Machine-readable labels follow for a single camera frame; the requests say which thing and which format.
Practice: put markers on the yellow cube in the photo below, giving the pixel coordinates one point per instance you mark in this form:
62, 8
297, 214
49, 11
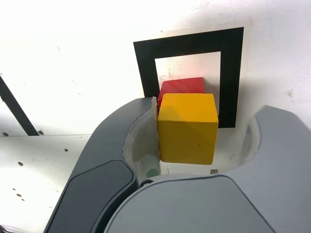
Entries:
187, 136

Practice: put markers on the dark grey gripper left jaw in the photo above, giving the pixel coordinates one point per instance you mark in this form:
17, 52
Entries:
102, 150

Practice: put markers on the red cube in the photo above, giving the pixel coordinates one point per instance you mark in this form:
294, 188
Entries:
182, 86

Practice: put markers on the black tape square outline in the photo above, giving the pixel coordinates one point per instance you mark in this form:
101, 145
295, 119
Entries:
143, 68

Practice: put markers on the black tape strip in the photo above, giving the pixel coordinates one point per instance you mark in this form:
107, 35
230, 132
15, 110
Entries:
14, 106

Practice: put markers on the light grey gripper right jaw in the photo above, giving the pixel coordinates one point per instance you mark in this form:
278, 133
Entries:
194, 206

